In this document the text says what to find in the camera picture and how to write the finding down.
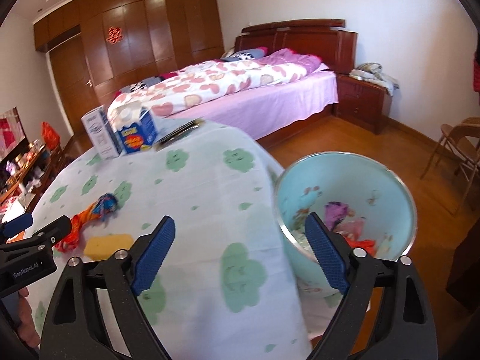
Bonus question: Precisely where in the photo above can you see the yellow sponge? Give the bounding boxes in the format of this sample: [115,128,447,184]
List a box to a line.
[84,234,134,261]

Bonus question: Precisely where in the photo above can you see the orange blue foil wrapper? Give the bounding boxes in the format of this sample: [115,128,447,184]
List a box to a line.
[55,193,119,253]

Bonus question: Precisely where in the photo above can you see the purple snack wrapper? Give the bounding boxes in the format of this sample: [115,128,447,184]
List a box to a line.
[324,202,355,231]

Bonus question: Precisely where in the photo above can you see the red plastic bag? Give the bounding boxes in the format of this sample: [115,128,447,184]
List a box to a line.
[344,236,377,257]

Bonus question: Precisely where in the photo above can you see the pink translucent plastic bag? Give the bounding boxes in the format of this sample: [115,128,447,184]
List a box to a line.
[334,218,365,241]

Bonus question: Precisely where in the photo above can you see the light blue trash bin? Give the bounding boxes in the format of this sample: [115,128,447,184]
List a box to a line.
[274,151,417,297]

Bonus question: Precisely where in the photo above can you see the person's left hand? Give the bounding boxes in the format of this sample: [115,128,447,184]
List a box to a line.
[17,288,41,349]

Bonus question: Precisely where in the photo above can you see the cluttered wooden tv cabinet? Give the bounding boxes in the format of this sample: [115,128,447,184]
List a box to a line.
[1,145,67,213]

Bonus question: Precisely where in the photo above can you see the red gift bag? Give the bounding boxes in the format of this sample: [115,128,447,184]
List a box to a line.
[41,122,60,150]

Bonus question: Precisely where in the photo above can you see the television with red cover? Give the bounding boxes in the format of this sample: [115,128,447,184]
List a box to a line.
[0,106,31,192]

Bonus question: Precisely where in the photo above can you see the white tall milk carton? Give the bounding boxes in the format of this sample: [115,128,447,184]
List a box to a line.
[81,106,122,160]

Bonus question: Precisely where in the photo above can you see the blue LOOK milk carton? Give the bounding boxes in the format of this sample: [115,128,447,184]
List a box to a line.
[112,102,158,154]

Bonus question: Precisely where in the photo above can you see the green cloud pattern tablecloth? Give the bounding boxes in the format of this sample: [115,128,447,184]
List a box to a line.
[32,122,312,359]

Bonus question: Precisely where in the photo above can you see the wooden door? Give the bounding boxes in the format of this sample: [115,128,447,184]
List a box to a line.
[49,35,100,135]

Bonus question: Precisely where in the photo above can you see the dark snack packet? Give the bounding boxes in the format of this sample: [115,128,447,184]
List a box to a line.
[154,118,204,150]

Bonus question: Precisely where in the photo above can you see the brown folding chair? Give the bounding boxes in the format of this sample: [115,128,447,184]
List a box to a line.
[420,116,479,216]

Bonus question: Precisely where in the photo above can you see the red double happiness decal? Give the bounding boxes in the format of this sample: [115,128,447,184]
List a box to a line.
[106,26,124,45]

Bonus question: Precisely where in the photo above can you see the heart pattern duvet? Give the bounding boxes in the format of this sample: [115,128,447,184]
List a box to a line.
[106,59,311,122]

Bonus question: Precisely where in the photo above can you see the wooden nightstand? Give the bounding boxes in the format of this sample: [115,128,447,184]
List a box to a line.
[337,76,392,135]

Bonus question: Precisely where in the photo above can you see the brown wooden wardrobe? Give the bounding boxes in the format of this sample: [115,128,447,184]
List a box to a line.
[33,0,224,104]

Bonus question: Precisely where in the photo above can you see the clothes pile on nightstand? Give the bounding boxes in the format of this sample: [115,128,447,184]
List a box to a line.
[349,63,400,96]

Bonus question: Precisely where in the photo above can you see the wooden bed with headboard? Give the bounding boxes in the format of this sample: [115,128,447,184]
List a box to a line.
[106,19,358,140]

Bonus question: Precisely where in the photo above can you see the hanging dark clothes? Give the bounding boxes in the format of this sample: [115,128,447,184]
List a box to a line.
[473,52,480,93]

